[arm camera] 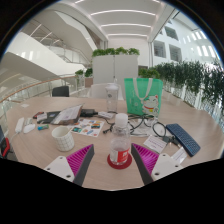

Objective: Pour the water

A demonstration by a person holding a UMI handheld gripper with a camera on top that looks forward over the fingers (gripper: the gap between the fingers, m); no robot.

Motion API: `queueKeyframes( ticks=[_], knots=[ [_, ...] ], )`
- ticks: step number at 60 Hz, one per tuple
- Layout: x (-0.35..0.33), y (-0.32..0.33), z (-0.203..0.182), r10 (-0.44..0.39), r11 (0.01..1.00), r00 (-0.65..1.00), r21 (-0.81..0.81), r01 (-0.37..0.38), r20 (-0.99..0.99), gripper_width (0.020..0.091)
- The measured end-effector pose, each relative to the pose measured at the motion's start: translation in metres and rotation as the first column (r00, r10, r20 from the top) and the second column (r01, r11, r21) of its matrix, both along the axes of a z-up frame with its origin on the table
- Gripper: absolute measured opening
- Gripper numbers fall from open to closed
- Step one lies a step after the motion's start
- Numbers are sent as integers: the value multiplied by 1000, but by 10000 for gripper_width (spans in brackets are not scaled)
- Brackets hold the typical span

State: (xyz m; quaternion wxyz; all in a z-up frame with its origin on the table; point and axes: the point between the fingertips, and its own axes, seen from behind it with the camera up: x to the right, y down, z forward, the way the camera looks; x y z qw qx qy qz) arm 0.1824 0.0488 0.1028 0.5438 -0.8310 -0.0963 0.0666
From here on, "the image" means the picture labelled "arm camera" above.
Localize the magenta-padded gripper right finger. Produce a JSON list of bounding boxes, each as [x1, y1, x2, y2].
[[129, 143, 184, 186]]

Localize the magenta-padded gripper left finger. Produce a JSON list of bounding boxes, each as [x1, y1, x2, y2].
[[43, 144, 95, 187]]

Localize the clear red-labelled water bottle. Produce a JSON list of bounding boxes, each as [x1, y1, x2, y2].
[[109, 113, 132, 166]]

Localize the small white paper slip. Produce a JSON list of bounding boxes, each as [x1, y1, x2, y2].
[[171, 146, 188, 164]]

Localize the white grid-patterned cup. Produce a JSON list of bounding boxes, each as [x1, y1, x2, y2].
[[51, 125, 76, 153]]

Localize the dark blue keyboard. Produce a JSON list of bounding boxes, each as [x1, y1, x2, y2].
[[165, 123, 202, 158]]

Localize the flat round red coaster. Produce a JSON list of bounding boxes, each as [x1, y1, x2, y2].
[[106, 153, 133, 170]]

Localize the colourful sticker sheet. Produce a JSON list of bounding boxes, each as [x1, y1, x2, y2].
[[69, 118, 105, 138]]

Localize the black notebook with white card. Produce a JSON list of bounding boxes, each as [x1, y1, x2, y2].
[[36, 110, 63, 125]]

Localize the white computer mouse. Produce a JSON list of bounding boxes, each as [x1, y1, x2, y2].
[[22, 123, 36, 135]]

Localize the open printed booklet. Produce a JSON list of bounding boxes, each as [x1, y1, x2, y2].
[[53, 104, 84, 126]]

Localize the dark red phone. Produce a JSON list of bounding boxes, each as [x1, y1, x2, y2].
[[32, 111, 44, 120]]

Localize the black power bank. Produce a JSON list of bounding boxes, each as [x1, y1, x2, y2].
[[79, 108, 99, 118]]

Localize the white power strip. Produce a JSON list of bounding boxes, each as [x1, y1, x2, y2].
[[14, 116, 26, 134]]

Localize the red and black chair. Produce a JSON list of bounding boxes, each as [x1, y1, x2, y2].
[[0, 125, 11, 159]]

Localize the green cat-print tote bag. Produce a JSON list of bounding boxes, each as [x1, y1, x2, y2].
[[123, 77, 164, 118]]

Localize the black office chair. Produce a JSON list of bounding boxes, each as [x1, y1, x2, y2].
[[51, 85, 70, 98]]

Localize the clear white-lidded shaker bottle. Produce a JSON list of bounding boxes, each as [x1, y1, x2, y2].
[[105, 79, 120, 114]]

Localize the white chair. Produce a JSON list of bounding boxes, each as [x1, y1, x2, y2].
[[89, 82, 125, 100]]

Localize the long green plant hedge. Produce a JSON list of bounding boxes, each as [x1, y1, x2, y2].
[[138, 59, 224, 116]]

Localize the wooden planter with plants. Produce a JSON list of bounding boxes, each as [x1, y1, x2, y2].
[[74, 67, 94, 88]]

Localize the white cabinet topped with plants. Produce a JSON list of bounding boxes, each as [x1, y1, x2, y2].
[[91, 47, 141, 98]]

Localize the tangled black cables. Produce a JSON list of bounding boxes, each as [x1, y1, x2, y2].
[[102, 113, 174, 138]]

